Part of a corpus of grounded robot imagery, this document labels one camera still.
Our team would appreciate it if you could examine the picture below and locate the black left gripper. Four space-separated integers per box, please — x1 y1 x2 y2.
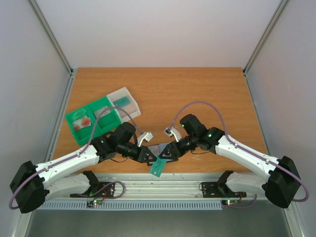
118 142 158 163

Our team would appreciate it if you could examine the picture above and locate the black card holder wallet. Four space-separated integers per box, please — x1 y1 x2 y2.
147 143 168 161

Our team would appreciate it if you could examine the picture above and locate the white cherry blossom VIP card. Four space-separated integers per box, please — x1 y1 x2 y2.
148 145 159 155

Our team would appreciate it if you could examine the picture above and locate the teal card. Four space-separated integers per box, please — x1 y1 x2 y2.
113 96 130 108
150 159 166 177

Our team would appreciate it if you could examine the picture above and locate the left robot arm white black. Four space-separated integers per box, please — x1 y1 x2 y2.
9 122 156 214

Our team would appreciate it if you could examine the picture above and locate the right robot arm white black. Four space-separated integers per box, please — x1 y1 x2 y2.
159 114 301 208

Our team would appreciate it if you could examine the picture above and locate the teal card in white bin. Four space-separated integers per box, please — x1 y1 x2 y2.
113 96 130 108

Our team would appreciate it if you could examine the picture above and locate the grey card in green bin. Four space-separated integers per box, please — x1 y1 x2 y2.
93 106 111 118

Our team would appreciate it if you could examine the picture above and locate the white translucent plastic bin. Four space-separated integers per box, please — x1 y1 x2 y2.
107 87 141 119

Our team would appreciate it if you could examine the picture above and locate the left small circuit board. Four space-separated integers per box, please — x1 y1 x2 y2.
86 199 103 208

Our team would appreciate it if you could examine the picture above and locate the small circuit board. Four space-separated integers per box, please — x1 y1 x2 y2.
222 199 240 206
86 199 103 208

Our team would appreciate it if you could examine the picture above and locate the green plastic sorting bin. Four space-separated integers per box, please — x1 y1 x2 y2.
65 97 121 146

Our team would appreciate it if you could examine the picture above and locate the right small circuit board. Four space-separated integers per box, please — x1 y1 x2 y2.
222 199 240 206

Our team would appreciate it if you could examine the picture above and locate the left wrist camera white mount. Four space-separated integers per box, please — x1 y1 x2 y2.
137 132 154 147

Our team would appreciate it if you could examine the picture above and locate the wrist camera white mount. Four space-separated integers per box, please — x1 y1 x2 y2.
164 127 182 142
137 132 154 147

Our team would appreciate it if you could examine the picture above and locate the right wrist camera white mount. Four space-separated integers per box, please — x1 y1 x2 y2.
164 127 182 142

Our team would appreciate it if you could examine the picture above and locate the aluminium rail front frame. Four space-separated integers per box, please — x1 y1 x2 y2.
22 172 294 202

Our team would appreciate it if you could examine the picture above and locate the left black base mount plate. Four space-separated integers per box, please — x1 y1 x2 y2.
70 182 115 198

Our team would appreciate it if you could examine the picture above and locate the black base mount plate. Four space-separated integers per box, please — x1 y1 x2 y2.
70 182 115 198
198 182 247 198

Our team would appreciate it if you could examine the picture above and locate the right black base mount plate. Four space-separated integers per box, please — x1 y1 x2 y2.
198 182 247 198

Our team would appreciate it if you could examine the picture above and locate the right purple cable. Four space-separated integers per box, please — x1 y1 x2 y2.
170 100 310 203

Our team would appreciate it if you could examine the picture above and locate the purple cable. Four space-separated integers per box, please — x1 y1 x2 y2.
9 106 144 210
170 100 310 203

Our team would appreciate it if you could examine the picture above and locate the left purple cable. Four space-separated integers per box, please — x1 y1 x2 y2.
9 106 144 210

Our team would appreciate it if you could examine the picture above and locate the grey slotted cable duct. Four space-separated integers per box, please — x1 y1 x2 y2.
39 200 222 211

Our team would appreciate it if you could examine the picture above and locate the right aluminium frame post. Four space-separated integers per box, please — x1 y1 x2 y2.
242 0 290 77

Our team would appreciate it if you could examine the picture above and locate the aluminium frame post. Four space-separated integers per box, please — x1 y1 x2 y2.
242 0 290 77
28 0 74 75

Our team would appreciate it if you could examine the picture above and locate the left aluminium frame post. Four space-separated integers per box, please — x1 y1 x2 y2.
28 0 74 75

